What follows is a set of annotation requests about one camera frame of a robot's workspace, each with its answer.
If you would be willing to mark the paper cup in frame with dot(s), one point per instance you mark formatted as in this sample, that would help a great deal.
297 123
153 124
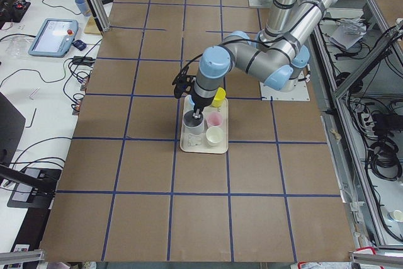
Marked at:
396 215

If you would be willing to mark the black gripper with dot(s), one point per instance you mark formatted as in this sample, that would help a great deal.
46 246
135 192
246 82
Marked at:
200 102

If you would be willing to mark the pink plastic cup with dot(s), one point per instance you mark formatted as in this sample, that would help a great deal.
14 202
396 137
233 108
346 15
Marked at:
214 119

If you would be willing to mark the crumpled white paper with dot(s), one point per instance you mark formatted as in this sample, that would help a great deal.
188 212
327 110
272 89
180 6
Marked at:
349 32

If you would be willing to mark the blue cup near yellow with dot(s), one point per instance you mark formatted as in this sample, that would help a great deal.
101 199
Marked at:
190 101

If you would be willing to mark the cream plastic tray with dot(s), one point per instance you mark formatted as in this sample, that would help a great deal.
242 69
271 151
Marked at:
198 143

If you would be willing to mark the pale green plastic cup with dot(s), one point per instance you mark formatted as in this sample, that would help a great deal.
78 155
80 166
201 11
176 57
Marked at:
214 136

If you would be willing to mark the blue cup on desk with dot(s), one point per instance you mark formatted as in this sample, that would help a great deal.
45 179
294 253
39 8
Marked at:
82 6

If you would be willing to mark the white plastic cup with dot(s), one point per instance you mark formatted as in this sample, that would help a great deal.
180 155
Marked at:
191 125

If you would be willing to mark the wooden mug tree stand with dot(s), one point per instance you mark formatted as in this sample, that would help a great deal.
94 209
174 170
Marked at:
90 27

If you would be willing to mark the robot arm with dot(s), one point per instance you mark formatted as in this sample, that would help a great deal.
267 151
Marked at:
289 24

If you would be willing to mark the black laptop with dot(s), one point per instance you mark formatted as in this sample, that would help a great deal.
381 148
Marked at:
11 127

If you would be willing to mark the near blue teach pendant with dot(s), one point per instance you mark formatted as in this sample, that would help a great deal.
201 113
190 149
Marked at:
54 38

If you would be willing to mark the yellow plastic cup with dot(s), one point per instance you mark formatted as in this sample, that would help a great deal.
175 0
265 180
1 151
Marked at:
219 98

